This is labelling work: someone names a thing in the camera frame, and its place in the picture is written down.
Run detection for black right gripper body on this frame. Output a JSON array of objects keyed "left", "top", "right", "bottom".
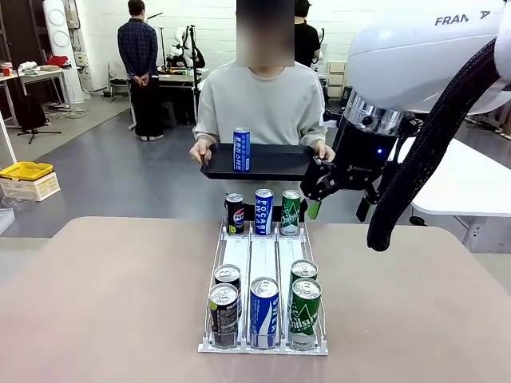
[{"left": 332, "top": 117, "right": 401, "bottom": 189}]

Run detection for black plastic serving tray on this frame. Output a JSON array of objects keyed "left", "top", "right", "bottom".
[{"left": 199, "top": 142, "right": 320, "bottom": 180}]

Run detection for blue Pocari Sweat can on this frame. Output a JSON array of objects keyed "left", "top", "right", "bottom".
[
  {"left": 232, "top": 127, "right": 252, "bottom": 172},
  {"left": 254, "top": 188, "right": 275, "bottom": 235},
  {"left": 249, "top": 277, "right": 280, "bottom": 350}
]

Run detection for person in cream shirt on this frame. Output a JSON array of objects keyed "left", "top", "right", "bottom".
[{"left": 192, "top": 0, "right": 327, "bottom": 223}]

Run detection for person in black shirt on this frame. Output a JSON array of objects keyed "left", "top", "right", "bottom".
[{"left": 294, "top": 0, "right": 322, "bottom": 69}]

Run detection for person's left hand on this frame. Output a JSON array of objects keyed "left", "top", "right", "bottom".
[{"left": 313, "top": 142, "right": 336, "bottom": 163}]

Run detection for person's right hand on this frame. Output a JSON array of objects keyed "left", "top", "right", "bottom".
[{"left": 189, "top": 139, "right": 213, "bottom": 165}]

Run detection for upright green Chilsung can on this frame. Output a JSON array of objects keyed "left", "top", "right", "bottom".
[{"left": 279, "top": 189, "right": 302, "bottom": 237}]

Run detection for white drawer unit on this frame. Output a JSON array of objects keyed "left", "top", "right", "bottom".
[{"left": 327, "top": 59, "right": 348, "bottom": 101}]

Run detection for green Chilsung cider can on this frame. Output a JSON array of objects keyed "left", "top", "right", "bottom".
[
  {"left": 290, "top": 259, "right": 319, "bottom": 286},
  {"left": 287, "top": 278, "right": 323, "bottom": 351}
]

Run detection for upright black Pepsi can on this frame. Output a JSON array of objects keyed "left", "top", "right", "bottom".
[{"left": 224, "top": 192, "right": 246, "bottom": 235}]

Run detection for white can dispenser rack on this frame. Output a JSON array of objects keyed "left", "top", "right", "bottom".
[{"left": 197, "top": 219, "right": 330, "bottom": 356}]

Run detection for white rounded side table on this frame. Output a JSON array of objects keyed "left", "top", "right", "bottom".
[{"left": 410, "top": 135, "right": 511, "bottom": 252}]

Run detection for dark background desk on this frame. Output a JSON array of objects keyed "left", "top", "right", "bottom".
[{"left": 157, "top": 69, "right": 200, "bottom": 124}]

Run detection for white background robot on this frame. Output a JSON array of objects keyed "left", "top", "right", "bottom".
[{"left": 165, "top": 26, "right": 205, "bottom": 73}]

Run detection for grey chair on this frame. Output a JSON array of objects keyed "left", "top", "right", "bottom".
[{"left": 108, "top": 61, "right": 133, "bottom": 103}]

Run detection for man in plaid shirt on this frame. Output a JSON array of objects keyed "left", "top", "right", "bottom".
[{"left": 117, "top": 0, "right": 165, "bottom": 142}]

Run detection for white plastic crate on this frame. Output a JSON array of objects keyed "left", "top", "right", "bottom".
[{"left": 0, "top": 173, "right": 61, "bottom": 203}]

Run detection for black tripod stand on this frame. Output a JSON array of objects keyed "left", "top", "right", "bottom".
[{"left": 15, "top": 69, "right": 63, "bottom": 144}]

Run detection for yellow plastic crate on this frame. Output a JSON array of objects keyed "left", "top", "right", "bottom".
[{"left": 0, "top": 161, "right": 55, "bottom": 181}]

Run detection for white standing air conditioner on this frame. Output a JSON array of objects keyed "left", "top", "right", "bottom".
[{"left": 42, "top": 0, "right": 87, "bottom": 103}]

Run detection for black hanging bag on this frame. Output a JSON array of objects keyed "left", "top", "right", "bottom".
[{"left": 15, "top": 93, "right": 48, "bottom": 131}]

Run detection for white work table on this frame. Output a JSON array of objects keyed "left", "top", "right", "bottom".
[{"left": 0, "top": 65, "right": 71, "bottom": 128}]

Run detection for clear plastic bowl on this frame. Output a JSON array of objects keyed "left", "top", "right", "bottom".
[{"left": 2, "top": 193, "right": 31, "bottom": 212}]

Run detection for black braided cable sleeve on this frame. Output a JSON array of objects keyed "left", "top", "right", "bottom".
[{"left": 366, "top": 38, "right": 500, "bottom": 252}]

